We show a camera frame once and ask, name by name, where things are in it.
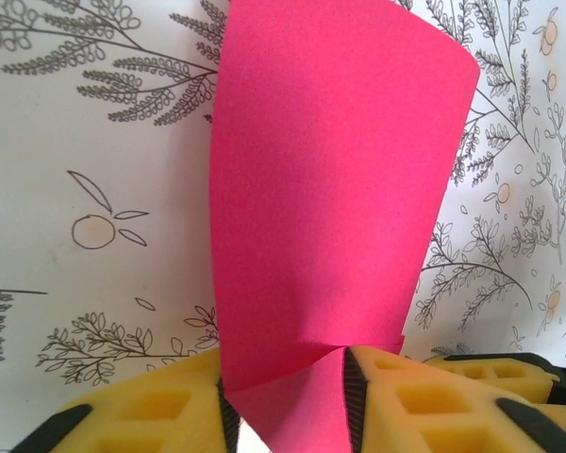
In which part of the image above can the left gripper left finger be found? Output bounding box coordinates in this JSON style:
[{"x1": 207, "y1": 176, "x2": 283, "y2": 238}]
[{"x1": 11, "y1": 348, "x2": 240, "y2": 453}]

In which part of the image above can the pink square paper sheet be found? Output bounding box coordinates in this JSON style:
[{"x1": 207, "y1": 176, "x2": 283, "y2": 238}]
[{"x1": 208, "y1": 0, "x2": 481, "y2": 453}]

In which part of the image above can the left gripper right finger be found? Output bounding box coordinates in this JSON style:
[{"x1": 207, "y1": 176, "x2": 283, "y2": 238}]
[{"x1": 341, "y1": 346, "x2": 566, "y2": 453}]

